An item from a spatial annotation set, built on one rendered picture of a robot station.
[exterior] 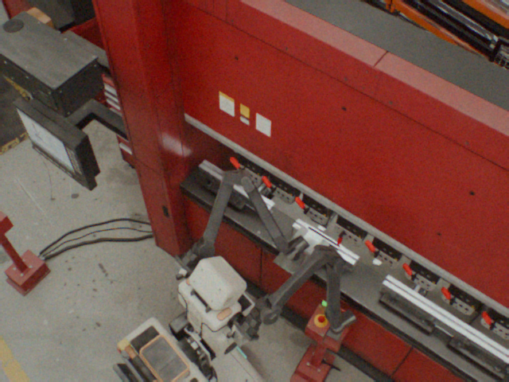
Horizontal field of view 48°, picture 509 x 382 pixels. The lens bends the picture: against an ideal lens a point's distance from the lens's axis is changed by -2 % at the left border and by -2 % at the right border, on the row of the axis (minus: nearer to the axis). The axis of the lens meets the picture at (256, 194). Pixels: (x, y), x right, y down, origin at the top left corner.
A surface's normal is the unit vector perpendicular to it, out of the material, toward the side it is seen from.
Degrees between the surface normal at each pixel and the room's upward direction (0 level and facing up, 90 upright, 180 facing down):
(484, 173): 90
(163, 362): 0
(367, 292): 0
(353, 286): 0
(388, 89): 90
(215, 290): 48
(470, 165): 90
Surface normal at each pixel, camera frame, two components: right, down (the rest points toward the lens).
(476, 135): -0.60, 0.66
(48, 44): 0.02, -0.55
